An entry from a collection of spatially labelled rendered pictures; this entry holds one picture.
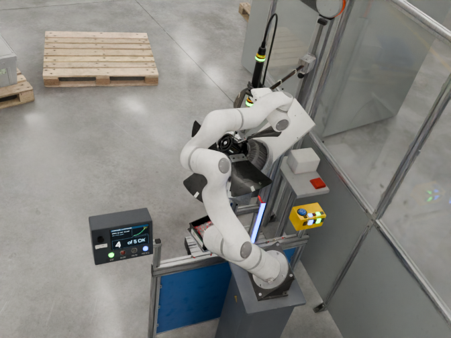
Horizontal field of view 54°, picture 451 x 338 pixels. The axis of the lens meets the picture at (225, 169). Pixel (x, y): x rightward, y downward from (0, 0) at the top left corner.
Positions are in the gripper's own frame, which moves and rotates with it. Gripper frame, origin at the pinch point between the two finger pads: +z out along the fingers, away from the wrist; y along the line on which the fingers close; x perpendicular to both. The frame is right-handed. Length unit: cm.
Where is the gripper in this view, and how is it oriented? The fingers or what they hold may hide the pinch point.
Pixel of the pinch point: (254, 85)
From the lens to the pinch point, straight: 215.5
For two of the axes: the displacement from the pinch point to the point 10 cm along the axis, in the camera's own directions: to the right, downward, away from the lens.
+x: 1.4, -7.3, -6.6
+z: -3.3, -6.7, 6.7
